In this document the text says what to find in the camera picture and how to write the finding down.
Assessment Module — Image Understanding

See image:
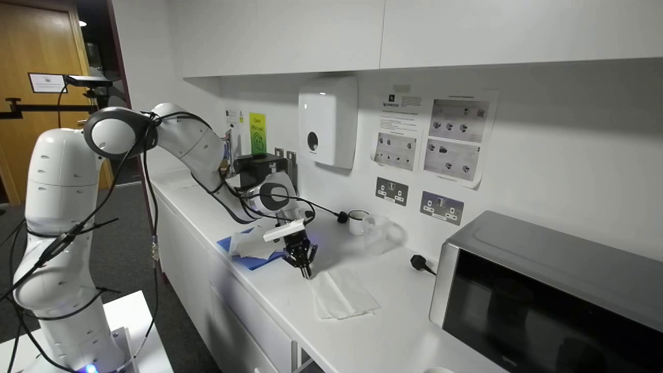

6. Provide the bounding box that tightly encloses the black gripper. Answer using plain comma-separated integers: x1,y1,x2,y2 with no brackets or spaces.
285,233,316,277

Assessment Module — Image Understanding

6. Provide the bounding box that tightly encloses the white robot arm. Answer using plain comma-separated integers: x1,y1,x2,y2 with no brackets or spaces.
10,103,314,373

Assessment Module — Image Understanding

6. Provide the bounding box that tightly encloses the blue placemat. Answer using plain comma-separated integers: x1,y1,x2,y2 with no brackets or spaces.
217,237,283,270

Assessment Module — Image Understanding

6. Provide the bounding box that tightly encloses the clear glass cup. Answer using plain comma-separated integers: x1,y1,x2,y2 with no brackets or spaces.
365,221,406,254

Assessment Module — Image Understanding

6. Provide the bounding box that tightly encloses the black power plug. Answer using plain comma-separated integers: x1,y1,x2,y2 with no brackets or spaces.
410,254,436,275

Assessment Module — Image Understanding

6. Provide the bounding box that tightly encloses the white paper towel dispenser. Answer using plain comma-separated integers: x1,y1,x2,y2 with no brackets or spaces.
298,77,358,170

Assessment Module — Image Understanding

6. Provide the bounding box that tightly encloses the yellow green sign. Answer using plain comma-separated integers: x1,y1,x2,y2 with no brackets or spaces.
249,113,266,153

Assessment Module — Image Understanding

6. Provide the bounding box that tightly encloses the instruction poster sheet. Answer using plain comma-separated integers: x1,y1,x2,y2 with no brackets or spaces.
370,92,496,189

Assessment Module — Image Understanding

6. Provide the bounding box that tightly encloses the stainless steel microwave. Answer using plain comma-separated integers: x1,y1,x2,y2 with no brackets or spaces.
429,211,663,373

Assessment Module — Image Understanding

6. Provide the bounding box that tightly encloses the wooden door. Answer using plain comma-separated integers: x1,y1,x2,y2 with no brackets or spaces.
0,0,91,205

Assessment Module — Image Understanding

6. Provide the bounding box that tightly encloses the black cable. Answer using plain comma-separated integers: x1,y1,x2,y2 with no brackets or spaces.
302,196,352,225

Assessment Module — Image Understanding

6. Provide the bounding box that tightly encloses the wall socket plate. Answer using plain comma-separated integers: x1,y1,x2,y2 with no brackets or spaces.
420,190,463,225
374,178,407,205

